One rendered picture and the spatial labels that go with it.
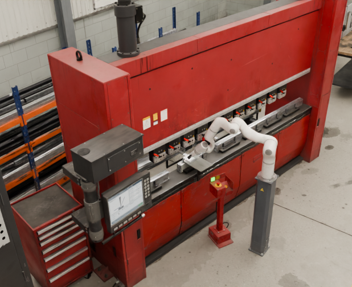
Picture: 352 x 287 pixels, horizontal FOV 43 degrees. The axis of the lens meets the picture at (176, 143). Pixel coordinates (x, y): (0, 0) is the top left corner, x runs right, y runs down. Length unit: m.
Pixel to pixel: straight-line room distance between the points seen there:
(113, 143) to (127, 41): 0.94
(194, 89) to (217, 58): 0.39
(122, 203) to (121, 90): 0.86
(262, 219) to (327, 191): 1.60
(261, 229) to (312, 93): 2.15
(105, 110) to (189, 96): 1.15
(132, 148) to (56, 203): 1.29
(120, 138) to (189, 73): 1.23
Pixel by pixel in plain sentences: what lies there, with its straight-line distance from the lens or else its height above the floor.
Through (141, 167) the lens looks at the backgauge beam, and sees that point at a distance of 4.66.
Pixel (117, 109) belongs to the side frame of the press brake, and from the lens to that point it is 3.50.
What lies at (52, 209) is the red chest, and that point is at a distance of 4.29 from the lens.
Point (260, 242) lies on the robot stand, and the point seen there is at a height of 0.19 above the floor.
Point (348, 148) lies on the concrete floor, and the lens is 7.11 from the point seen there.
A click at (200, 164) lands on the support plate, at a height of 1.00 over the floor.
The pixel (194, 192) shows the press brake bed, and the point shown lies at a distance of 4.84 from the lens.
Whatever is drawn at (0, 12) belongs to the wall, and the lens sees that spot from 7.73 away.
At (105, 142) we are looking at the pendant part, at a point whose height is 1.95.
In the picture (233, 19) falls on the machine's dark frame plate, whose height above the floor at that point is 2.30.
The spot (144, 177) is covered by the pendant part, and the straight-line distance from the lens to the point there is 3.50.
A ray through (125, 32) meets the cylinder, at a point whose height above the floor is 2.51.
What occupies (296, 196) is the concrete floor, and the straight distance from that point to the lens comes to 5.96.
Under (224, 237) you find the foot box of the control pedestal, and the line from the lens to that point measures 5.14.
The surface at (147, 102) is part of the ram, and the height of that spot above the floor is 1.86.
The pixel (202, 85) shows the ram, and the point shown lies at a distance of 4.42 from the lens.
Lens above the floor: 3.65
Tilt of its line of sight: 32 degrees down
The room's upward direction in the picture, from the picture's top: 1 degrees counter-clockwise
